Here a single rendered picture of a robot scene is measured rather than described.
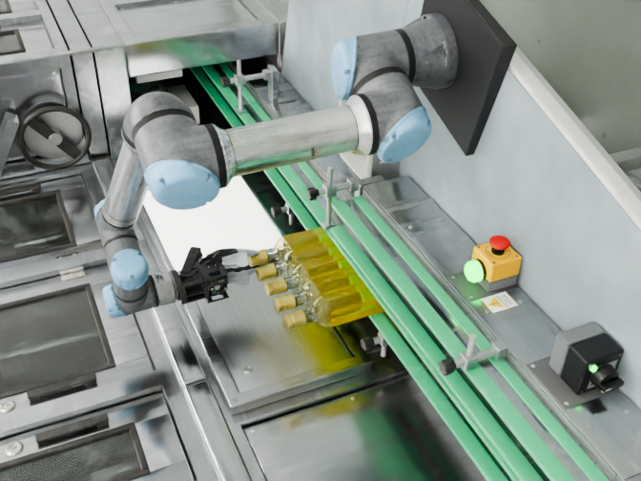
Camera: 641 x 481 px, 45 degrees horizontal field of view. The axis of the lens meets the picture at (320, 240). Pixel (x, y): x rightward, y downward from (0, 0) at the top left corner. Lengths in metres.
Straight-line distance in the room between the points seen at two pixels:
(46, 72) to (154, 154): 1.14
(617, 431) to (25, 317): 1.39
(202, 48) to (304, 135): 1.15
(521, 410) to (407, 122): 0.54
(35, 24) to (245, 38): 0.66
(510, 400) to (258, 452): 0.55
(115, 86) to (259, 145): 1.17
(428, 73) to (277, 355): 0.71
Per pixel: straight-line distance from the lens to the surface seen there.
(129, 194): 1.61
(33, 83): 2.47
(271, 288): 1.76
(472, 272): 1.55
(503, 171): 1.57
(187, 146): 1.34
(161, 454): 1.70
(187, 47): 2.49
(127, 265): 1.65
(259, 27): 2.55
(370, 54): 1.53
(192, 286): 1.79
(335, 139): 1.42
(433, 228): 1.73
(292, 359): 1.79
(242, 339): 1.84
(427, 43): 1.57
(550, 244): 1.50
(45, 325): 2.03
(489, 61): 1.50
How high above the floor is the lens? 1.62
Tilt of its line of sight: 20 degrees down
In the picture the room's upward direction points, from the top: 104 degrees counter-clockwise
